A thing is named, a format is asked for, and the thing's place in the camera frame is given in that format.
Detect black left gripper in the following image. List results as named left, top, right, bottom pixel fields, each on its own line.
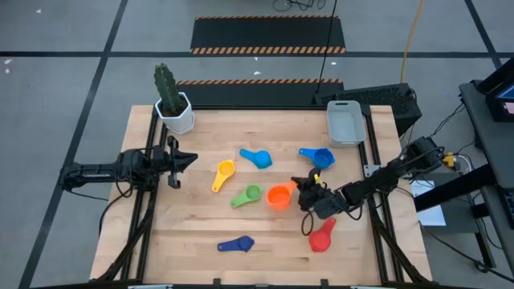
left=151, top=135, right=199, bottom=189

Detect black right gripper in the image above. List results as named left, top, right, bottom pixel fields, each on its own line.
left=291, top=168, right=350, bottom=220

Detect orange measuring cup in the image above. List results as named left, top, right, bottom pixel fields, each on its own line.
left=266, top=180, right=298, bottom=212

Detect royal blue measuring cup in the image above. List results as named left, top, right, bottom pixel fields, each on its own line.
left=298, top=147, right=336, bottom=169

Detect yellow measuring cup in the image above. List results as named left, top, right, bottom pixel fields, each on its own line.
left=211, top=159, right=236, bottom=193

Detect red measuring cup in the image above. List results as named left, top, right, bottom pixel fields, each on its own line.
left=308, top=217, right=337, bottom=254

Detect green measuring cup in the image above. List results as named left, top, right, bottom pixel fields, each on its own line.
left=230, top=184, right=263, bottom=210

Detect light blue measuring cup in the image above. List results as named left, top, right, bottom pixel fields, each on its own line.
left=239, top=148, right=273, bottom=170

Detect navy blue measuring cup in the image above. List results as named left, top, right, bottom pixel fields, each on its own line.
left=217, top=235, right=255, bottom=254

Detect grey plastic basket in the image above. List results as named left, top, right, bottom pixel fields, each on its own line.
left=326, top=100, right=367, bottom=149

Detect white hexagonal plant pot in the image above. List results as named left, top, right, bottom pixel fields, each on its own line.
left=154, top=92, right=196, bottom=135

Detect black hazard-striped floor mat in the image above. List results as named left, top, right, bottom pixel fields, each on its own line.
left=189, top=14, right=347, bottom=55
left=175, top=78, right=345, bottom=108

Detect black perforated computer case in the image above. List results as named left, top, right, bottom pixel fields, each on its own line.
left=312, top=83, right=423, bottom=136

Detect white paper sheet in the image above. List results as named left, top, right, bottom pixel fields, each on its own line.
left=409, top=179, right=447, bottom=228

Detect black desk crossbar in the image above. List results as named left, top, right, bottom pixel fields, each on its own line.
left=413, top=163, right=499, bottom=213

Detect grey side desk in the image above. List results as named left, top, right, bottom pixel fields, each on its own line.
left=459, top=79, right=514, bottom=278

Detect black keyboard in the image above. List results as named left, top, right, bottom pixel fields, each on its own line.
left=504, top=188, right=514, bottom=230

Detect black laptop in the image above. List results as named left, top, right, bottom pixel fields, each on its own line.
left=477, top=58, right=514, bottom=124

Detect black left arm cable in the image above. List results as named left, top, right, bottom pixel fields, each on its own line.
left=98, top=176, right=136, bottom=238

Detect black aluminium table frame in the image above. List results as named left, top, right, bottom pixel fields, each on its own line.
left=90, top=104, right=433, bottom=289

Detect black hanging cable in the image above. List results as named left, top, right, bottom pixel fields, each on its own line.
left=316, top=0, right=338, bottom=94

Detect yellow hanging cable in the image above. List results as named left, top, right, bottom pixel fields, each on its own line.
left=400, top=0, right=426, bottom=84

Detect black floor cable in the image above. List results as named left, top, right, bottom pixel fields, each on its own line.
left=419, top=220, right=514, bottom=283

